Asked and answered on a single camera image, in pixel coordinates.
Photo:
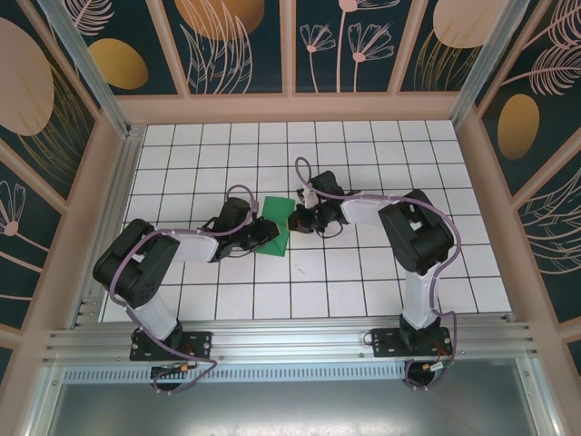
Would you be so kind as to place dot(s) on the green square paper sheet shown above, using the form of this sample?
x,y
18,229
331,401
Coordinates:
x,y
278,210

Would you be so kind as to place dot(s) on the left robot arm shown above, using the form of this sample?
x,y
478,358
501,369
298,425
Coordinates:
x,y
131,263

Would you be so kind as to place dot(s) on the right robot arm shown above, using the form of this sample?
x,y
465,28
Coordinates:
x,y
413,236

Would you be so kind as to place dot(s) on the grey metal sheet panel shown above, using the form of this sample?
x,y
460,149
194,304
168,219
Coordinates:
x,y
290,409

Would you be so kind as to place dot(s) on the yellow plug connector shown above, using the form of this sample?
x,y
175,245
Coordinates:
x,y
184,367
426,367

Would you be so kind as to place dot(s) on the long aluminium mounting rail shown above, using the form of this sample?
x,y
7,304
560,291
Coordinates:
x,y
290,340

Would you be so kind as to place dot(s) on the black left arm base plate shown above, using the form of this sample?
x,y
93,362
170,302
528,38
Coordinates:
x,y
199,345

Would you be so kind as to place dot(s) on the aluminium side rail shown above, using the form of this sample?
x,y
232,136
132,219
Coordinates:
x,y
122,181

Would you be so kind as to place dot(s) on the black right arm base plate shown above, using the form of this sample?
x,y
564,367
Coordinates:
x,y
386,345

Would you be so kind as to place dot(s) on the aluminium corner post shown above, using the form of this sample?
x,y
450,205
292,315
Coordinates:
x,y
86,63
488,59

